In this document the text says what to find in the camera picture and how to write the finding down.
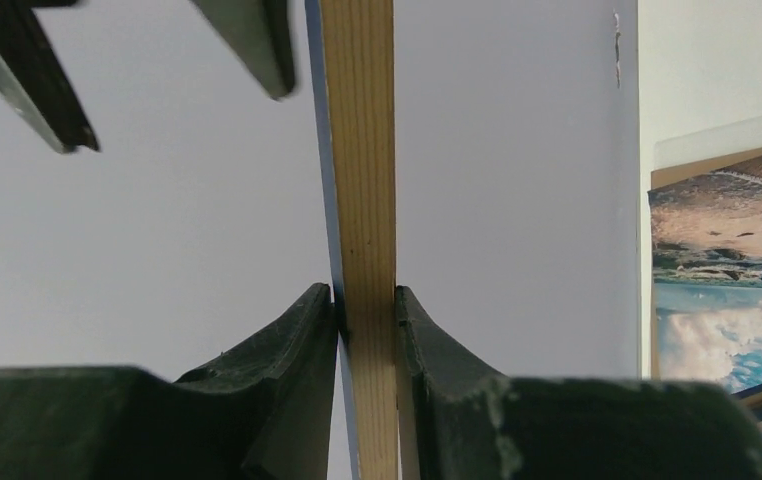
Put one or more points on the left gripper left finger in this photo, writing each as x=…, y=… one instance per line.
x=261, y=410

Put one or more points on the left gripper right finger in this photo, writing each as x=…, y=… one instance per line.
x=462, y=419

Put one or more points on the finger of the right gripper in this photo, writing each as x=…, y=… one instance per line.
x=33, y=82
x=259, y=34

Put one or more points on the blue wooden picture frame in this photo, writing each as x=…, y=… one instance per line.
x=351, y=47

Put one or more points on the brown cardboard backing board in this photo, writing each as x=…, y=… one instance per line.
x=661, y=177

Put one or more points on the beach landscape photo print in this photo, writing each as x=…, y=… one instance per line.
x=706, y=266

